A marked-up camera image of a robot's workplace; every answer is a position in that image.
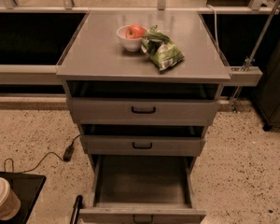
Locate grey drawer cabinet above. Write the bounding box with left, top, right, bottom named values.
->
left=55, top=9, right=232, bottom=173

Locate grey top drawer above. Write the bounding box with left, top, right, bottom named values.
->
left=66, top=89, right=218, bottom=126

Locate grey drawer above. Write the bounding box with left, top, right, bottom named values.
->
left=81, top=124, right=205, bottom=157
left=79, top=156, right=206, bottom=224
left=66, top=89, right=218, bottom=126

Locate grey middle drawer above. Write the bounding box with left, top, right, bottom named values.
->
left=81, top=124, right=205, bottom=157

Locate grey bottom drawer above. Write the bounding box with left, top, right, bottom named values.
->
left=79, top=156, right=206, bottom=224

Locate green chip bag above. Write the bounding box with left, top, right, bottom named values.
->
left=141, top=25, right=184, bottom=72

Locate white bowl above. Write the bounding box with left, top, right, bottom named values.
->
left=117, top=25, right=142, bottom=51

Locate red apple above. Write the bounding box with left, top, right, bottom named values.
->
left=125, top=24, right=147, bottom=39

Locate dark cabinet on right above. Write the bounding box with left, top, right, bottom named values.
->
left=252, top=39, right=280, bottom=131

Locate black side table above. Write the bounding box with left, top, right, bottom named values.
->
left=0, top=172, right=47, bottom=224

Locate paper coffee cup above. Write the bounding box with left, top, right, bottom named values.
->
left=0, top=177, right=21, bottom=220

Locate black power adapter cable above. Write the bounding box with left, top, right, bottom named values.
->
left=3, top=133, right=81, bottom=174

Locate white cable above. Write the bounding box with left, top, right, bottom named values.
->
left=206, top=4, right=221, bottom=53

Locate black handle bar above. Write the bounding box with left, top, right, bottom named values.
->
left=69, top=195, right=83, bottom=224

